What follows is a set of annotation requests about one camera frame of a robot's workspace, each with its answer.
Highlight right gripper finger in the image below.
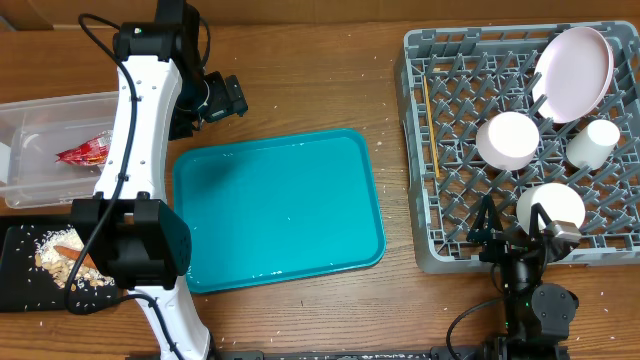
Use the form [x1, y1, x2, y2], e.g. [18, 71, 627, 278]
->
[529, 203, 552, 238]
[472, 195, 503, 239]

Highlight pale green bowl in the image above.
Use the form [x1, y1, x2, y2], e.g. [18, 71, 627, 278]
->
[516, 183, 586, 233]

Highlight small white plate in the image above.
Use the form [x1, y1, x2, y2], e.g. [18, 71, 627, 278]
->
[476, 112, 540, 171]

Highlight white upturned cup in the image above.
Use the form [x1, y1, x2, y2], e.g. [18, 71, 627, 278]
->
[566, 119, 620, 170]

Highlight wooden chopstick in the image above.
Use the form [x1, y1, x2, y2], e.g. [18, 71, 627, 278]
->
[422, 73, 440, 179]

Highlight red snack wrapper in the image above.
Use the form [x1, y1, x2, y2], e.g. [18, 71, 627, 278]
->
[57, 130, 112, 166]

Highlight large white plate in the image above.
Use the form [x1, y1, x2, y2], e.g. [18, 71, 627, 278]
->
[532, 27, 614, 124]

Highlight orange carrot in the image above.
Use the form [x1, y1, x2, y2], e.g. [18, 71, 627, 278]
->
[54, 245, 97, 270]

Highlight rice and peanut scraps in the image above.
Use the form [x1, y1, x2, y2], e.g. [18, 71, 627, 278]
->
[34, 227, 114, 291]

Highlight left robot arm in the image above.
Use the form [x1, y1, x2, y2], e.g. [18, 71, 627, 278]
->
[70, 0, 248, 359]

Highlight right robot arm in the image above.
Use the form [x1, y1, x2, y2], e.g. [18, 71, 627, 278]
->
[467, 195, 582, 359]

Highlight grey dishwasher rack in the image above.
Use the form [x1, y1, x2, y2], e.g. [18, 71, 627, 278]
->
[396, 21, 639, 273]

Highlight black waste tray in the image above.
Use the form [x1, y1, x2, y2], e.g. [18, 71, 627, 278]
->
[1, 215, 119, 312]

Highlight teal plastic tray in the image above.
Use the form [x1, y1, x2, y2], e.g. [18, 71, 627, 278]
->
[172, 129, 386, 294]

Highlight clear plastic bin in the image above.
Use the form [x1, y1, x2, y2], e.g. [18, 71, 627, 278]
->
[0, 89, 165, 210]

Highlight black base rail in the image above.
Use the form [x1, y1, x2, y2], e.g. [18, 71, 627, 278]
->
[214, 346, 496, 360]

